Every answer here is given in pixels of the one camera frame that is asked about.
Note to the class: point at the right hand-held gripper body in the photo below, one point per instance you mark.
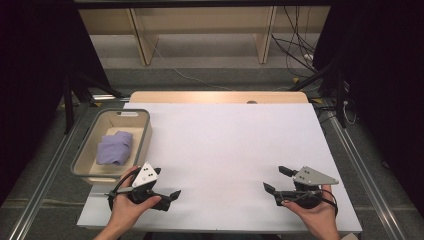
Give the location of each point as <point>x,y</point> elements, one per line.
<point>310,178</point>

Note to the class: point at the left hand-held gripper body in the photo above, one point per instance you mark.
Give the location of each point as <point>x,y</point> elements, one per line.
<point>145,175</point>

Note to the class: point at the purple shorts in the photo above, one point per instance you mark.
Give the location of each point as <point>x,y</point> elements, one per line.
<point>115,148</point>

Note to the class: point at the beige storage bin grey rim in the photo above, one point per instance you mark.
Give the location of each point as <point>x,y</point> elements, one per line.
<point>100,133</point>

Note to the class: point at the person's left hand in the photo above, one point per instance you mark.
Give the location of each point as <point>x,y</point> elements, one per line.
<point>125,208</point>

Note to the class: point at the person's right hand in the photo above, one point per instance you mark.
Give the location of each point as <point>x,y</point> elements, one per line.
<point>316,218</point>

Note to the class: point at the white table cover board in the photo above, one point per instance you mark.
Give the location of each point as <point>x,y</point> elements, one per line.
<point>216,150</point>

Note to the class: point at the black tripod stand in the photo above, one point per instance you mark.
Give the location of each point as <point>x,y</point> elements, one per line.
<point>68,106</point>
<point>339,100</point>

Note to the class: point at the dark curtain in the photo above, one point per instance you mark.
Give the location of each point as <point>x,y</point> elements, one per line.
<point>33,83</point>
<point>386,83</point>

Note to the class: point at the light wooden shelf unit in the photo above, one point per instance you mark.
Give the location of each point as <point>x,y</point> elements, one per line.
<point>143,43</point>

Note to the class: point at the aluminium floor rail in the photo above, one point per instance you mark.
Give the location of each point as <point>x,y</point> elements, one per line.
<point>366,183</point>
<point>43,186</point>

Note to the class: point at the black overhead frame bar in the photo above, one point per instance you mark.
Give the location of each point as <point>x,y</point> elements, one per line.
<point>200,3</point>

